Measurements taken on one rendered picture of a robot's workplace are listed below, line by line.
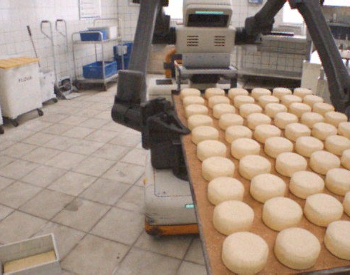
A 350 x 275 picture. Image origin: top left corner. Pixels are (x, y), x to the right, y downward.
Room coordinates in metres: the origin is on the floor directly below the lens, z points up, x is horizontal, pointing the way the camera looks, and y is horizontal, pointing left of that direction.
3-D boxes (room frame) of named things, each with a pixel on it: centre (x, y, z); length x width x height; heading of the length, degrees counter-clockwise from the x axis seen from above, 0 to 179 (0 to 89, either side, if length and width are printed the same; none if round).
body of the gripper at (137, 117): (0.64, 0.07, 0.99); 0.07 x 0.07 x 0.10; 50
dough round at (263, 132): (0.55, -0.17, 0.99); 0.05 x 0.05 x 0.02
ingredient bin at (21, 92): (3.52, 2.05, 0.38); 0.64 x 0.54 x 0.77; 68
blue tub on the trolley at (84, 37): (5.02, 1.34, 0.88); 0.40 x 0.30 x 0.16; 74
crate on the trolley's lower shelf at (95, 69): (5.22, 1.31, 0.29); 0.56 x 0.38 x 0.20; 168
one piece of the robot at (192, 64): (1.41, -0.13, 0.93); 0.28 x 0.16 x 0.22; 95
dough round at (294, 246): (0.26, -0.14, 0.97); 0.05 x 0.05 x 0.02
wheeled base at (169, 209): (1.71, -0.11, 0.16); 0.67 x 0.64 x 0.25; 5
